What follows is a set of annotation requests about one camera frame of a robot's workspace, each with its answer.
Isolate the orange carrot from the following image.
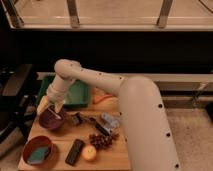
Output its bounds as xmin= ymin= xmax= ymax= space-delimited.
xmin=93 ymin=95 xmax=112 ymax=104

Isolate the apple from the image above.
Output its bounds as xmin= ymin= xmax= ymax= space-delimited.
xmin=82 ymin=145 xmax=97 ymax=162

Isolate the silver fork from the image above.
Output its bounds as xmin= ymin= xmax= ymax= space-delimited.
xmin=47 ymin=108 xmax=62 ymax=120

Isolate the black handled knife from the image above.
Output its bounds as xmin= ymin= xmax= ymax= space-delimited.
xmin=80 ymin=115 xmax=110 ymax=136

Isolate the green plastic tray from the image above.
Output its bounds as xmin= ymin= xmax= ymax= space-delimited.
xmin=36 ymin=75 xmax=90 ymax=109

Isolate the light blue cloth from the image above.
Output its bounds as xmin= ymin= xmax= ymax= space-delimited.
xmin=101 ymin=113 xmax=120 ymax=130

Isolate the purple bowl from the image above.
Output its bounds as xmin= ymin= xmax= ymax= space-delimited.
xmin=39 ymin=107 xmax=66 ymax=130

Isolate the bunch of dark grapes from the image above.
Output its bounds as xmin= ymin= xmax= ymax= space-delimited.
xmin=89 ymin=134 xmax=119 ymax=150

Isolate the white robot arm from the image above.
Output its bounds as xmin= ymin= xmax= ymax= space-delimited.
xmin=37 ymin=59 xmax=182 ymax=171

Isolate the wooden board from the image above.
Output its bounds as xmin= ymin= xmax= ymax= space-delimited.
xmin=17 ymin=87 xmax=132 ymax=171

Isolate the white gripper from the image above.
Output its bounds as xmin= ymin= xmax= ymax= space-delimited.
xmin=37 ymin=86 xmax=66 ymax=115

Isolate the brown bowl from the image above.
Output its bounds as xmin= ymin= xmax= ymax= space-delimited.
xmin=22 ymin=136 xmax=53 ymax=166

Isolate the teal sponge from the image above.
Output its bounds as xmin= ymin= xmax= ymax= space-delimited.
xmin=27 ymin=147 xmax=49 ymax=165

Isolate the small dark metal object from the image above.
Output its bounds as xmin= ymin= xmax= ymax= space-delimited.
xmin=71 ymin=113 xmax=82 ymax=126

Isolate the black remote control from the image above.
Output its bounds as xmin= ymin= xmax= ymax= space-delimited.
xmin=65 ymin=139 xmax=84 ymax=166

